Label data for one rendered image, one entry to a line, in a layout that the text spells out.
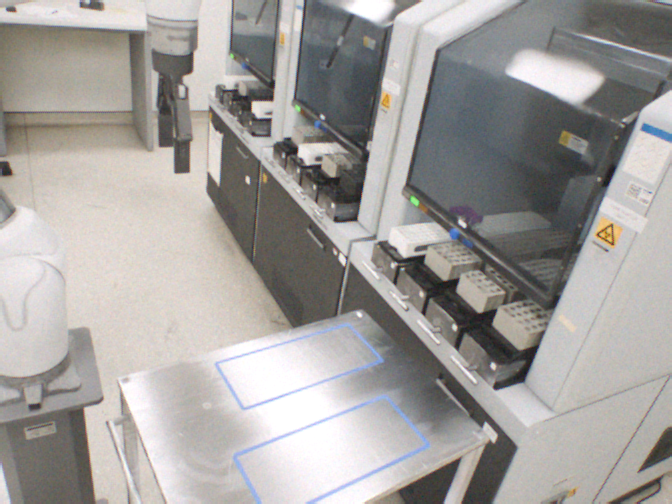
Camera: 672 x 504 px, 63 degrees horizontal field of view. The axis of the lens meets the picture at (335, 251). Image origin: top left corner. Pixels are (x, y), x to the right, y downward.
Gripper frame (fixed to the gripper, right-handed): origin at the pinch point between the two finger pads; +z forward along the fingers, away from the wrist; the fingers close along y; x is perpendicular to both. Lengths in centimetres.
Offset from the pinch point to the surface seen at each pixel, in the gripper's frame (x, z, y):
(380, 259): 66, 43, -12
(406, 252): 70, 37, -5
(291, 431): 11, 38, 44
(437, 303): 66, 39, 16
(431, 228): 84, 34, -12
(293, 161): 66, 39, -82
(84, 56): 17, 67, -360
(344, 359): 30, 38, 30
